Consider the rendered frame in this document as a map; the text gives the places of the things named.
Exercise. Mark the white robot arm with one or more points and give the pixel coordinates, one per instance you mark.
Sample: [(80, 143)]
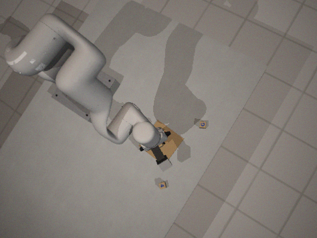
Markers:
[(74, 70)]

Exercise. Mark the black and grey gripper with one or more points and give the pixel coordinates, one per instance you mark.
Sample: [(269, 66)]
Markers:
[(164, 136)]

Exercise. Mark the tan mat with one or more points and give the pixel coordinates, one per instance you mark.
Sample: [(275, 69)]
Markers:
[(171, 144)]

